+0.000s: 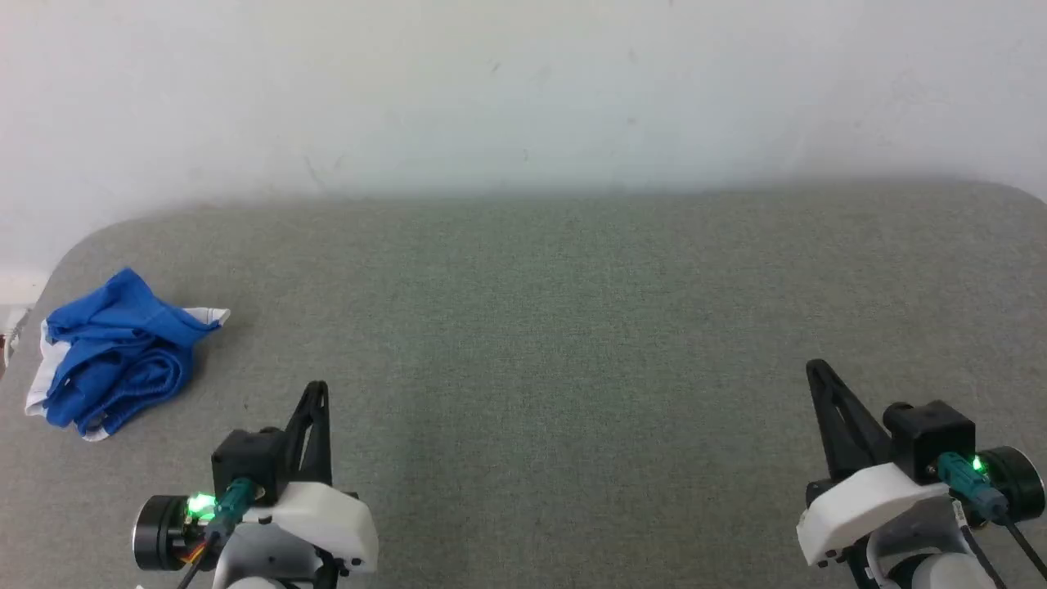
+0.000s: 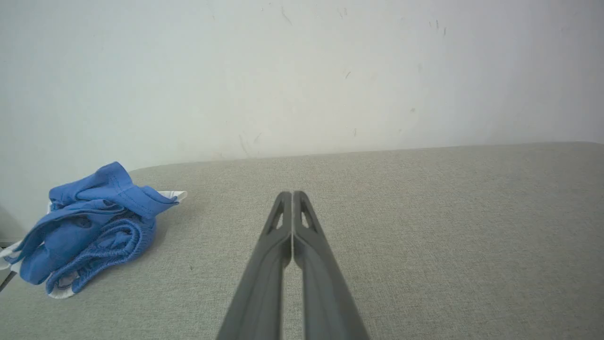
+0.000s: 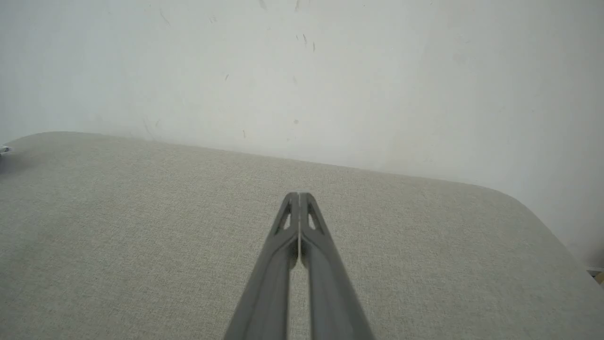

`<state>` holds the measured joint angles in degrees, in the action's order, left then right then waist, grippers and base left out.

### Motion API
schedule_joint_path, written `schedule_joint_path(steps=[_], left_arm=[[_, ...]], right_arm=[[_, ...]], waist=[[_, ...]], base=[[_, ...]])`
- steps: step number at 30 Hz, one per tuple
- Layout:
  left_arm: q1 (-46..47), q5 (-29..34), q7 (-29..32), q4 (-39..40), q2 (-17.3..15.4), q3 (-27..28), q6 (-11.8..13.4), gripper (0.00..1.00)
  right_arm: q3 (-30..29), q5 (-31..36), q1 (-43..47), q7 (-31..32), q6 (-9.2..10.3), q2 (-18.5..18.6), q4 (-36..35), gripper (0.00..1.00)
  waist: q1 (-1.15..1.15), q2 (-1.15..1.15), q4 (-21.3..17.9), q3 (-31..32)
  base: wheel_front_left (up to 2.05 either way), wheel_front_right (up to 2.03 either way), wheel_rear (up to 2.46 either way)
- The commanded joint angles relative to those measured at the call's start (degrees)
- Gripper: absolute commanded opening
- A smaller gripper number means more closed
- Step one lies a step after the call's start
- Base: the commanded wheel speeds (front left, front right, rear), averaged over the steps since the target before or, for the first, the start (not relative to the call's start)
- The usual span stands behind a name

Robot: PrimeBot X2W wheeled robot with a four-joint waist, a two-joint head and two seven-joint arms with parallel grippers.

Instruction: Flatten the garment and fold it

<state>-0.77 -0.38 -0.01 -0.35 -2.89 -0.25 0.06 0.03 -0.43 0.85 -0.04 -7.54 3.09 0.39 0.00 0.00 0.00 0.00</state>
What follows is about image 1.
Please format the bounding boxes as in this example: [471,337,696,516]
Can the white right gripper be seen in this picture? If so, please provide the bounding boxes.
[796,358,951,568]

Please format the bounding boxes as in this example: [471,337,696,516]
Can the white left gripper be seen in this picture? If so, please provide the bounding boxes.
[245,380,380,589]

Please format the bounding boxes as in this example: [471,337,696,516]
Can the blue shorts with white trim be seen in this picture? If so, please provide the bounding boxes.
[25,268,231,443]

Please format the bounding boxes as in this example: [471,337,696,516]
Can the right teal plug black cable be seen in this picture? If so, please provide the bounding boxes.
[935,452,1047,589]

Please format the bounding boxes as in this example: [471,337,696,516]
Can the left teal plug black cable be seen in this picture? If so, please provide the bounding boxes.
[176,479,261,589]

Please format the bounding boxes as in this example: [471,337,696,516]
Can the teal plug black cable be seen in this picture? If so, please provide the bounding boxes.
[935,452,1047,589]
[176,479,261,589]

